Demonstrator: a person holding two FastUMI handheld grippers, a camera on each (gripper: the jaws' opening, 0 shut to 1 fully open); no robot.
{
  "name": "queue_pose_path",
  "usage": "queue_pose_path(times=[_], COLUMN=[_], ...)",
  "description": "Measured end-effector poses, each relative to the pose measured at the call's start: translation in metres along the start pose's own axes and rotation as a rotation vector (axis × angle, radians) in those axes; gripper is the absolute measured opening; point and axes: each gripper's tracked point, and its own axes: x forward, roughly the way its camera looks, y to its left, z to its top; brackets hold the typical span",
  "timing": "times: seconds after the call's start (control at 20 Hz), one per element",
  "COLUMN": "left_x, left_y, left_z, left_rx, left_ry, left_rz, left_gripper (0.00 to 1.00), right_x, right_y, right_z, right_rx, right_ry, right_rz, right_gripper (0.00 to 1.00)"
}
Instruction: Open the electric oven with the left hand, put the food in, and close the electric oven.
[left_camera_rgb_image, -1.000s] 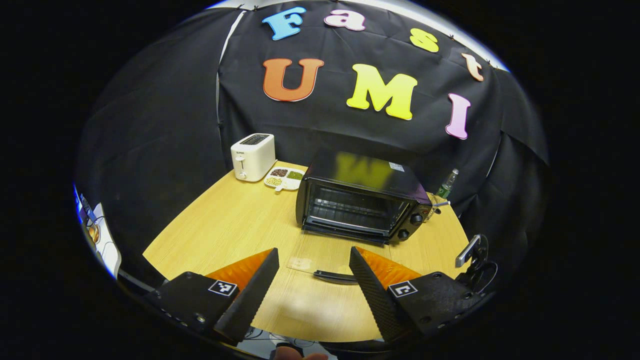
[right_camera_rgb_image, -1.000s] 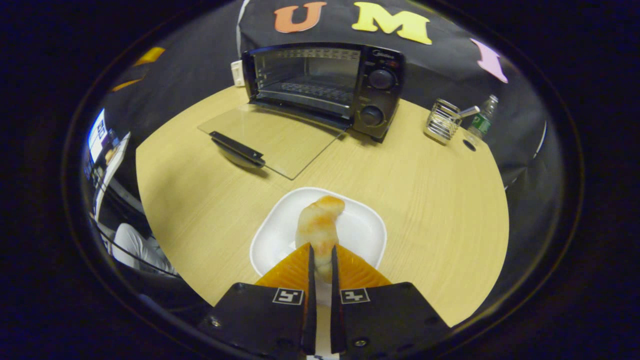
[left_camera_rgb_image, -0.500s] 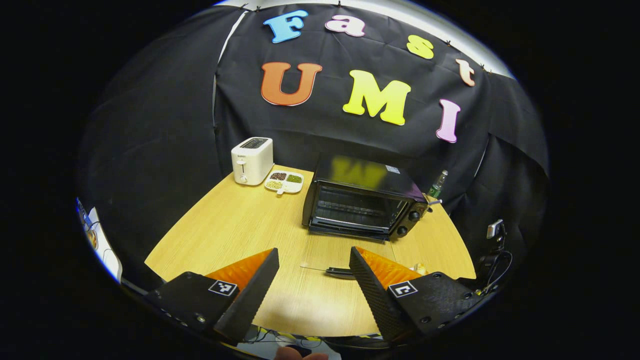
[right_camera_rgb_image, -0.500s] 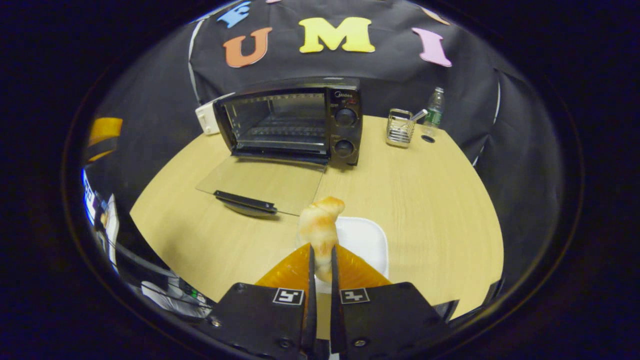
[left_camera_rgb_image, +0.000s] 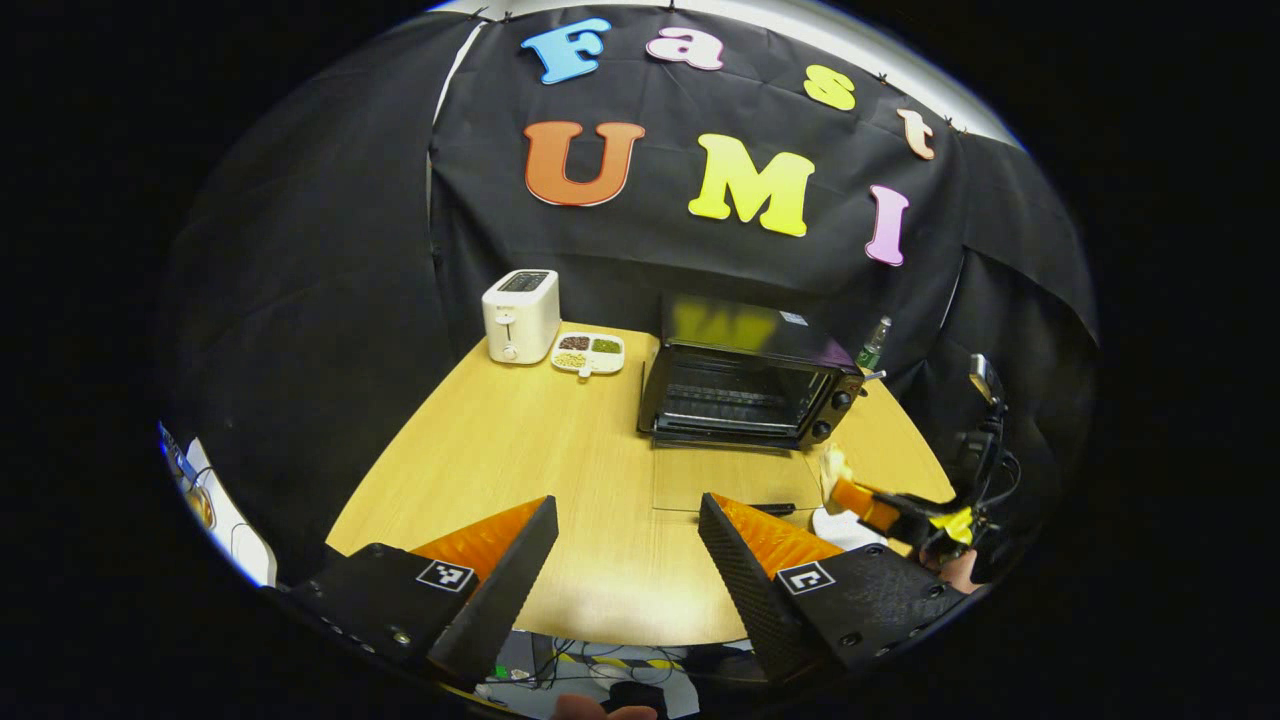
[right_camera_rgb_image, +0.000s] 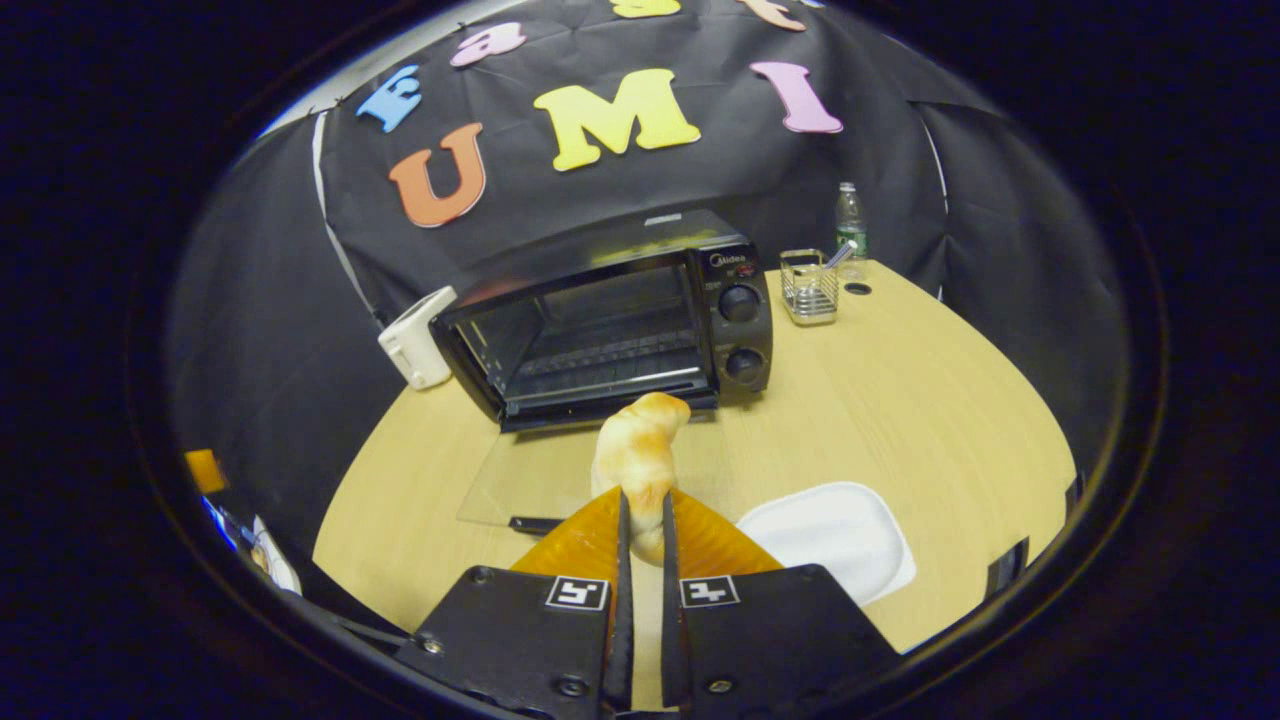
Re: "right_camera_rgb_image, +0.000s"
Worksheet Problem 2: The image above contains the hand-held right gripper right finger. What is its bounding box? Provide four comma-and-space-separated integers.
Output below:
660, 488, 901, 713

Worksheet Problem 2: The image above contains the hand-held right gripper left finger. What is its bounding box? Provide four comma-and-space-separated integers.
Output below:
395, 487, 636, 720

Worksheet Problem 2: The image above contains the golden croissant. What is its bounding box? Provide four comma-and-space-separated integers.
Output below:
590, 392, 693, 568

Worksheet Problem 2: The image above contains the black electric oven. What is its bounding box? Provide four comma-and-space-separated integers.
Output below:
430, 208, 776, 537

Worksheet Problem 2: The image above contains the blue lit object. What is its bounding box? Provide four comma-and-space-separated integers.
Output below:
200, 495, 246, 551

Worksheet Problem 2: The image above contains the white object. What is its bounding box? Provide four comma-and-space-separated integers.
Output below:
248, 515, 303, 597

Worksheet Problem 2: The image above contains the white plate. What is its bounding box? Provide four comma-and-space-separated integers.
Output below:
735, 482, 917, 607

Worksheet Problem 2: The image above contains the white toaster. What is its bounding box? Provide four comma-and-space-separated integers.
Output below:
378, 286, 458, 391

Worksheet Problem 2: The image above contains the clear plastic water bottle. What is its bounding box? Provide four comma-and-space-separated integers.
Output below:
836, 182, 868, 261

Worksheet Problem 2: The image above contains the black table edge bracket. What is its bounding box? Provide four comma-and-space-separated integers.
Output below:
984, 537, 1031, 602

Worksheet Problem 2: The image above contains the metal wire holder basket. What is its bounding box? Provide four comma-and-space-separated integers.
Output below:
780, 248, 840, 327

